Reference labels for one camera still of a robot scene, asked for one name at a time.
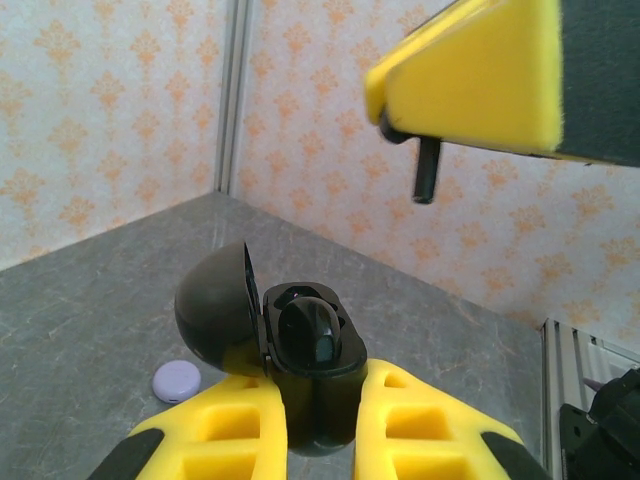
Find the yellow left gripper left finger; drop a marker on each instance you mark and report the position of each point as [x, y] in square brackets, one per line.
[225, 430]

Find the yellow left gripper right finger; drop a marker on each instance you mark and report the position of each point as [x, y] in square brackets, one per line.
[415, 430]

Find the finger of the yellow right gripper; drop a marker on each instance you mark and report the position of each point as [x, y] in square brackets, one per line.
[475, 80]

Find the purple earbud charging case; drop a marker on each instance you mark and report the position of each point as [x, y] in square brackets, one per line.
[176, 382]

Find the black earbud charging case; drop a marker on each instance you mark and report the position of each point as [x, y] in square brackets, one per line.
[215, 305]

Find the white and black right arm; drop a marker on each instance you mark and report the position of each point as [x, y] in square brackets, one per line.
[610, 430]

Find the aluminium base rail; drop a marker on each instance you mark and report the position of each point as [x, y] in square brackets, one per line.
[552, 360]

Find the aluminium frame post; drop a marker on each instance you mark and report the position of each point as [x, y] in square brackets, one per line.
[232, 100]

